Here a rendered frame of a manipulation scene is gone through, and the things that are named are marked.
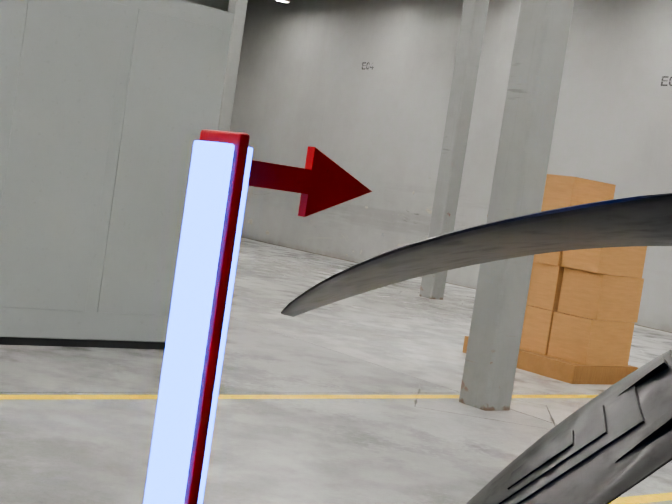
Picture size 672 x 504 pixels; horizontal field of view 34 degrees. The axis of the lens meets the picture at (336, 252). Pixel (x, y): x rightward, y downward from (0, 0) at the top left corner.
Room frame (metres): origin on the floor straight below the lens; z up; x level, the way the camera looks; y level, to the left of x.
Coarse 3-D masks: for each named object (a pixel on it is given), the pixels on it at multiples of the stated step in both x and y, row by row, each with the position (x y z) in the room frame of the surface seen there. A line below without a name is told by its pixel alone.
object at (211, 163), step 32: (192, 160) 0.36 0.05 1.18; (224, 160) 0.34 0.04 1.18; (192, 192) 0.35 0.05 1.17; (224, 192) 0.34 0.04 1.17; (192, 224) 0.35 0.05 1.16; (192, 256) 0.35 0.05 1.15; (192, 288) 0.35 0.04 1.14; (192, 320) 0.35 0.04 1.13; (192, 352) 0.34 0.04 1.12; (160, 384) 0.36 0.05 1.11; (192, 384) 0.34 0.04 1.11; (160, 416) 0.35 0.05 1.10; (192, 416) 0.34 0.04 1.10; (160, 448) 0.35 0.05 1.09; (160, 480) 0.35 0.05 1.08
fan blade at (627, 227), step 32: (512, 224) 0.38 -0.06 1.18; (544, 224) 0.38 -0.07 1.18; (576, 224) 0.38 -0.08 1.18; (608, 224) 0.38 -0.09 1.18; (640, 224) 0.38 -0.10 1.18; (384, 256) 0.42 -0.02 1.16; (416, 256) 0.43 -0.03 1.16; (448, 256) 0.44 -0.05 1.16; (480, 256) 0.46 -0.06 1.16; (512, 256) 0.50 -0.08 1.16; (320, 288) 0.47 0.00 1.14; (352, 288) 0.49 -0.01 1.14
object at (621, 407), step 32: (640, 384) 0.70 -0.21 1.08; (576, 416) 0.74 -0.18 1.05; (608, 416) 0.69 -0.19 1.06; (640, 416) 0.66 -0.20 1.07; (544, 448) 0.73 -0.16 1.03; (576, 448) 0.69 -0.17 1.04; (608, 448) 0.66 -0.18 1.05; (640, 448) 0.64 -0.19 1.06; (512, 480) 0.72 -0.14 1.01; (544, 480) 0.68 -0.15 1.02; (576, 480) 0.66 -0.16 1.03; (608, 480) 0.63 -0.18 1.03; (640, 480) 0.62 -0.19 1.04
